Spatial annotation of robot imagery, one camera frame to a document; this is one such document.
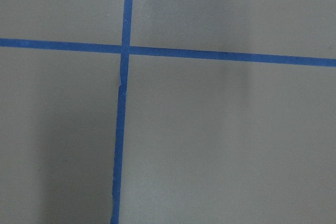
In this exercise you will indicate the vertical blue tape strip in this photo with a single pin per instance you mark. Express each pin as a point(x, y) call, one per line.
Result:
point(121, 109)

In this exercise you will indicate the horizontal blue tape strip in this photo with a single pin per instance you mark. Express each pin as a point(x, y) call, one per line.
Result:
point(165, 52)

